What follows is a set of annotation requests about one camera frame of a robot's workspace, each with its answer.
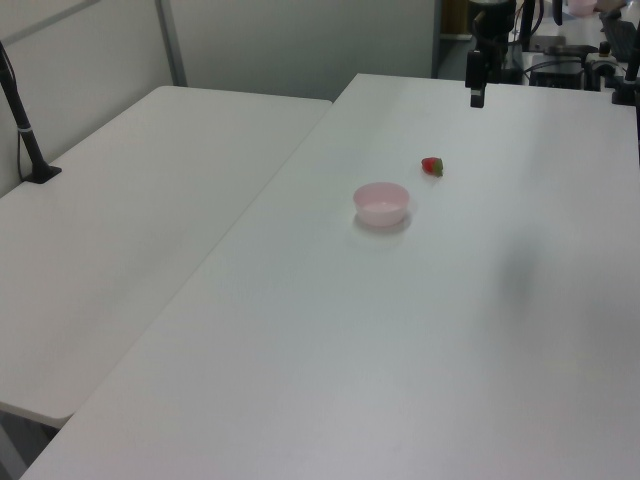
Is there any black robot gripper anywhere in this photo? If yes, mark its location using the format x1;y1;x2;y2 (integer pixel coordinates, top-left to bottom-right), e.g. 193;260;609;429
465;0;518;109

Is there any pink plastic bowl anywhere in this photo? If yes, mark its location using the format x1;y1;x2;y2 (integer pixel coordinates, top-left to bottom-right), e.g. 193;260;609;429
352;181;411;228

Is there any black vertical monitor pole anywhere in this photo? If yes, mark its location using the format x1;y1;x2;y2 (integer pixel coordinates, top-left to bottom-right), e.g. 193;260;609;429
519;0;540;52

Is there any black equipment box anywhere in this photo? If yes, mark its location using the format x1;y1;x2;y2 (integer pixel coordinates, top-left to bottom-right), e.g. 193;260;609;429
528;44;602;92

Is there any black keyboard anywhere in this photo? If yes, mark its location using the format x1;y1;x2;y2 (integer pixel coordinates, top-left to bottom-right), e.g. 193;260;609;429
598;11;640;60

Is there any black clamp stand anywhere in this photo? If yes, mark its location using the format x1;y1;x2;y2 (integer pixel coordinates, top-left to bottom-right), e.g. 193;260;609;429
609;29;640;107

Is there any black camera stand pole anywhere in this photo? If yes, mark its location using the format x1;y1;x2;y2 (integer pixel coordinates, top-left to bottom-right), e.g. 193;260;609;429
0;41;64;184

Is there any thin black cable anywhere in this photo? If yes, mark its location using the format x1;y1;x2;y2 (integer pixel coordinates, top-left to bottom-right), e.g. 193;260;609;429
14;130;26;182

